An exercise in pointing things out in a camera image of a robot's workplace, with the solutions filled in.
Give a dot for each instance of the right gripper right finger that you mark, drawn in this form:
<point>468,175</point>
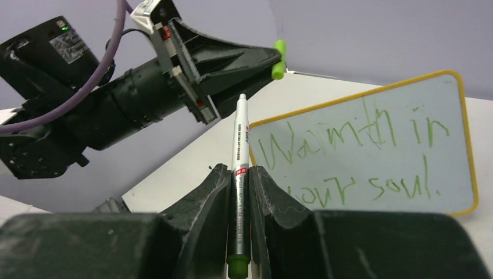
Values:
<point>291,241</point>

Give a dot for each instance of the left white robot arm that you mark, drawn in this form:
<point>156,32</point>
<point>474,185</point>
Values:
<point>72,102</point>

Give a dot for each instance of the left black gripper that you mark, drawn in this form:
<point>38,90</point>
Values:
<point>190,57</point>

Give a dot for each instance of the green marker cap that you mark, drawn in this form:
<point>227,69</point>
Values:
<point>279,69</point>

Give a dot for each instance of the yellow framed whiteboard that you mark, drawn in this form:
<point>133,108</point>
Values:
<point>402,147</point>

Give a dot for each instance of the white green marker pen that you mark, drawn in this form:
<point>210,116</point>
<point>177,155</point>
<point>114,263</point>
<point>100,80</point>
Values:
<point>239,229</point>

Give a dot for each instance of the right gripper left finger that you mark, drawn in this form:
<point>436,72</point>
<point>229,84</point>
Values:
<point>186,240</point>

